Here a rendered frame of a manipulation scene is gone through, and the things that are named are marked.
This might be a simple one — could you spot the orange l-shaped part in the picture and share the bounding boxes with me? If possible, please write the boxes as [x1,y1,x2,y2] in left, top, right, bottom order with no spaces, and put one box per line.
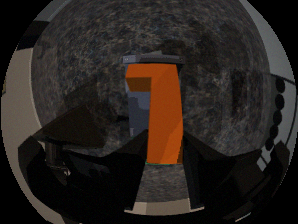
[125,63,184,164]

